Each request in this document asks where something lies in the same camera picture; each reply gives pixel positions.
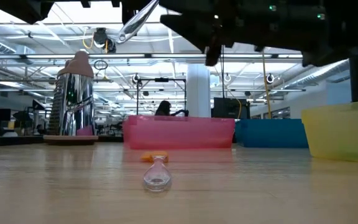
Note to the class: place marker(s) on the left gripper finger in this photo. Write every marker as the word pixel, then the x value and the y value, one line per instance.
pixel 128 15

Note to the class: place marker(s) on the blue plastic bin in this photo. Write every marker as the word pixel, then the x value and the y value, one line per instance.
pixel 272 133

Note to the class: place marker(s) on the white building column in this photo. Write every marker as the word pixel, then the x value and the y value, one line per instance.
pixel 197 90

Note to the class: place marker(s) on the yellow plastic bin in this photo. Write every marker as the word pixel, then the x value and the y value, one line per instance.
pixel 343 133

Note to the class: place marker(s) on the black table frame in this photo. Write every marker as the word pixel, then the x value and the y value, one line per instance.
pixel 11 140

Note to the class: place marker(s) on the black monitor stand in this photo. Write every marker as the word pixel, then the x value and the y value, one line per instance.
pixel 357 84

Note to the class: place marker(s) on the person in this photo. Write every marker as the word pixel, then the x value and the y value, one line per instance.
pixel 163 109

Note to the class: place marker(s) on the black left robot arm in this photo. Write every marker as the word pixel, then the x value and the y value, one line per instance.
pixel 17 9

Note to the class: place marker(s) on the long ceiling light strip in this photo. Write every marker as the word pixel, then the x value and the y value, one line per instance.
pixel 73 56

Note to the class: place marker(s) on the black background frame rig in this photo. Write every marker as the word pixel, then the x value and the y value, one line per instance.
pixel 162 80

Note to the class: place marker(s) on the black background robot arm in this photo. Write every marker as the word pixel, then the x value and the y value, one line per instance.
pixel 182 112

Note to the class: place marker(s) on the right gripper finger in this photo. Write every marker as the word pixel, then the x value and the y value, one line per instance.
pixel 214 51
pixel 194 29

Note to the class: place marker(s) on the pink plastic bin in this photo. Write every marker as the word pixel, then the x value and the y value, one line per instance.
pixel 179 133

